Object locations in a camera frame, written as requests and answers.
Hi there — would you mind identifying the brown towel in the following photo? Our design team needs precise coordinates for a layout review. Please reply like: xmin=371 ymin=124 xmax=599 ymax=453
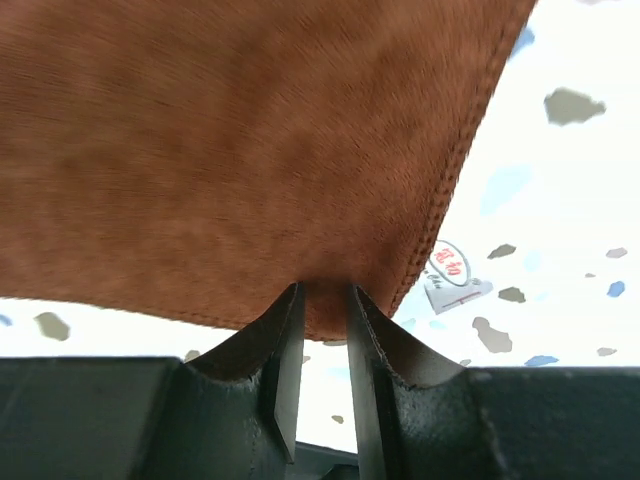
xmin=1 ymin=0 xmax=534 ymax=340

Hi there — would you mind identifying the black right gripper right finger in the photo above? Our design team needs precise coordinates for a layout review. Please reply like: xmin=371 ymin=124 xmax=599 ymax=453
xmin=347 ymin=286 xmax=639 ymax=480

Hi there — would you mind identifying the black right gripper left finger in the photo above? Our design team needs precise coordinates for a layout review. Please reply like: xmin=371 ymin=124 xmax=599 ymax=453
xmin=1 ymin=284 xmax=305 ymax=479

